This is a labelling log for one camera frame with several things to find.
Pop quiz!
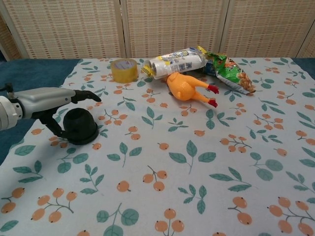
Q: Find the black dice cup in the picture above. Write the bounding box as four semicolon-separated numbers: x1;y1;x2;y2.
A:
63;108;96;135

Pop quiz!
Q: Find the yellow clear tape roll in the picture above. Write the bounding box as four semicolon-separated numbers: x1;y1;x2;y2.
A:
110;58;139;84

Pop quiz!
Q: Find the floral leaf print tablecloth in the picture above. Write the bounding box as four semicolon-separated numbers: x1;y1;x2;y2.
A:
0;58;315;236

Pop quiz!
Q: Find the blue snack packet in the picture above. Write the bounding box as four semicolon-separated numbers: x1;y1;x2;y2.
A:
203;61;218;76

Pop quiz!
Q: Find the bamboo folding screen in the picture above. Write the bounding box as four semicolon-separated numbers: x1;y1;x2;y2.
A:
0;0;315;61

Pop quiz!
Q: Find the green snack bag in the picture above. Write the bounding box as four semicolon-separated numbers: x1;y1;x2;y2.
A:
205;51;256;96

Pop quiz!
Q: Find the orange rubber chicken toy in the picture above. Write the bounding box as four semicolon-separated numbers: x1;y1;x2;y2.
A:
166;73;220;108

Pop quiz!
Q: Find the white trash bag roll pack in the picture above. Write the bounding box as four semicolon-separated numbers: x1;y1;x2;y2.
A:
140;46;209;80

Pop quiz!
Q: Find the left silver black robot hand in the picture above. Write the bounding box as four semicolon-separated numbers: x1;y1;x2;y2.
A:
18;87;102;140

